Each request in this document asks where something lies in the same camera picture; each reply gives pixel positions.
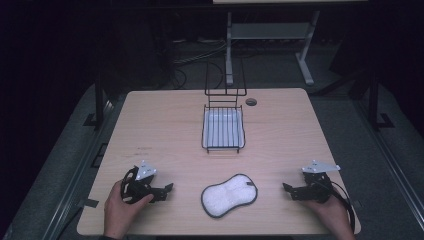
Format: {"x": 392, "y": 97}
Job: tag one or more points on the person's left hand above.
{"x": 118, "y": 215}

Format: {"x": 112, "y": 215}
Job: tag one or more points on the round table grommet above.
{"x": 251, "y": 102}

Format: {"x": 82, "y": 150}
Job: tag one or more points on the grey metal stand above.
{"x": 266, "y": 30}

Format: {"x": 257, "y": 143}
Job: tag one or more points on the white sponge with dark edge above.
{"x": 229, "y": 196}

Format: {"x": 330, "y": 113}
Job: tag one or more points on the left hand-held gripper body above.
{"x": 136, "y": 188}

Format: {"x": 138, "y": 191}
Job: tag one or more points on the white drip tray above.
{"x": 222, "y": 128}

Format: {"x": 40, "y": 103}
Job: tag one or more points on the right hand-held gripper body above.
{"x": 318, "y": 190}

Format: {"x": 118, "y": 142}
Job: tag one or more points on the black tape strip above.
{"x": 90, "y": 202}

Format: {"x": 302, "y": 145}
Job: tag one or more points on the black frame post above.
{"x": 98, "y": 103}
{"x": 374, "y": 103}

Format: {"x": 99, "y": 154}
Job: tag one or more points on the person's right hand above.
{"x": 333, "y": 216}

